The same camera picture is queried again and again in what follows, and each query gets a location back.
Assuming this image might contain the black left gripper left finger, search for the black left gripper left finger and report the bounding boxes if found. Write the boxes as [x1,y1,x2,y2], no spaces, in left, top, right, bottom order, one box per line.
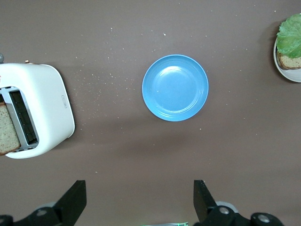
[0,180,87,226]

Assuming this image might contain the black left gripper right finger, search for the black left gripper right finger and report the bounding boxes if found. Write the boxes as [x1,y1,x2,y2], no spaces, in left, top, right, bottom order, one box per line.
[194,180,284,226]

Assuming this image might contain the brown bread slice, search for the brown bread slice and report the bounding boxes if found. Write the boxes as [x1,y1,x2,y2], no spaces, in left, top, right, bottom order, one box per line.
[0,102,21,156]
[277,51,301,71]

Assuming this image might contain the green lettuce leaf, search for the green lettuce leaf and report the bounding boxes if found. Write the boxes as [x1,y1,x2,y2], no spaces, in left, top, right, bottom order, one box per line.
[276,13,301,59]

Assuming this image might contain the blue plate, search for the blue plate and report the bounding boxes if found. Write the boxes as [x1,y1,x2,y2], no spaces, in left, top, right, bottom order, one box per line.
[142,54,209,122]

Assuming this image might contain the beige plate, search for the beige plate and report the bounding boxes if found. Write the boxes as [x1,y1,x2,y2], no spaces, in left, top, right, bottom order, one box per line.
[273,37,301,83]

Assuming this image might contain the brown table cover sheet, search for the brown table cover sheet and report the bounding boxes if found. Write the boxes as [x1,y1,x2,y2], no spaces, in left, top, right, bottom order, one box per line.
[0,0,301,226]

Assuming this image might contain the white toaster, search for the white toaster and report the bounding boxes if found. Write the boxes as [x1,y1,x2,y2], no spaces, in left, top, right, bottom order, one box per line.
[0,53,76,160]

